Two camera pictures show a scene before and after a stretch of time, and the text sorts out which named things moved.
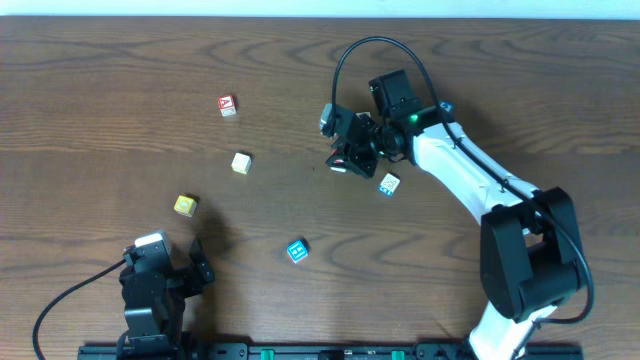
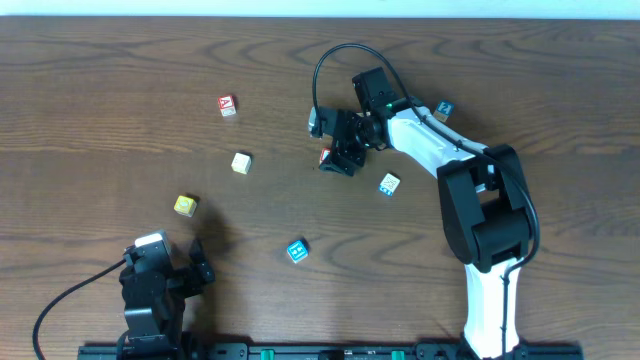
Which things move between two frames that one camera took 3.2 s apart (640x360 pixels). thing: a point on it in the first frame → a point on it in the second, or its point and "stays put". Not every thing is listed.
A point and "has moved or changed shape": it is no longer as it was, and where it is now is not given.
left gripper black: (179, 279) stays put
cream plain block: (241, 163) stays put
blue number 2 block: (447, 105) stays put
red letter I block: (337, 161) has moved or changed shape
